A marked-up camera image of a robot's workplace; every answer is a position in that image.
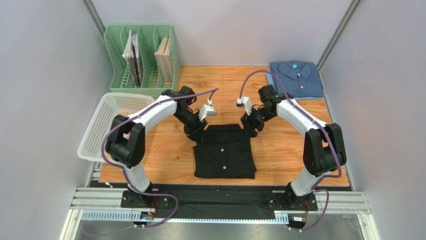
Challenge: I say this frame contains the grey magazines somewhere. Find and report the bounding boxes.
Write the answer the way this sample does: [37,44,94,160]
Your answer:
[122,30,144,88]

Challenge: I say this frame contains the black long sleeve shirt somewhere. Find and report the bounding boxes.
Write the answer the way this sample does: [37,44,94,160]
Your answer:
[193,124,257,179]

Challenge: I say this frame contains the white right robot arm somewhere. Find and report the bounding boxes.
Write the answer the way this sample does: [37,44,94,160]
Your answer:
[236,85,347,209]

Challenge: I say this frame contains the tan books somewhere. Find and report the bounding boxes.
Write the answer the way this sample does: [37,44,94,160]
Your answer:
[154,37,174,82]

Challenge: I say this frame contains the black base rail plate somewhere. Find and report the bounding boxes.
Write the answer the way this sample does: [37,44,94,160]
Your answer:
[89,181,354,221]

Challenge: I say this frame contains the folded light blue shirt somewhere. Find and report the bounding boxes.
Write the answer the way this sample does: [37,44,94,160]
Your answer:
[265,72,325,101]

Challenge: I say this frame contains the folded blue checkered shirt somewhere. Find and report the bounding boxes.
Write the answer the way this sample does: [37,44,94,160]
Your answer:
[266,60,324,100]

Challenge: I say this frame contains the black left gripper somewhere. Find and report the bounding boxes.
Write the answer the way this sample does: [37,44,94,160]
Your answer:
[173,109,208,146]

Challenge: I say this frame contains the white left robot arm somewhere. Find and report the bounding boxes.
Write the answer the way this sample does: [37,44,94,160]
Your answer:
[100,86,207,201]

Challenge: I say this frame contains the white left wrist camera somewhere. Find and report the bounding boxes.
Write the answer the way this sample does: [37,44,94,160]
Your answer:
[198,99,217,121]

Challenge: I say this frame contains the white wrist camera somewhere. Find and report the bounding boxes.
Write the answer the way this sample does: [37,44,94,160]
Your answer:
[198,99,217,121]
[236,96,253,116]

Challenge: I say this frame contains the white plastic basket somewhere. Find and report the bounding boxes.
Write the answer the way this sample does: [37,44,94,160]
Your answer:
[77,92,154,163]

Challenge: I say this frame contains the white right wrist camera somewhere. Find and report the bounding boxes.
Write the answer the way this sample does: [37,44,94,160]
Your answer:
[236,96,253,116]

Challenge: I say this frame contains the green file organizer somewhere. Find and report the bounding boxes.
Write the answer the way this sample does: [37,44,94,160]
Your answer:
[103,24,180,99]

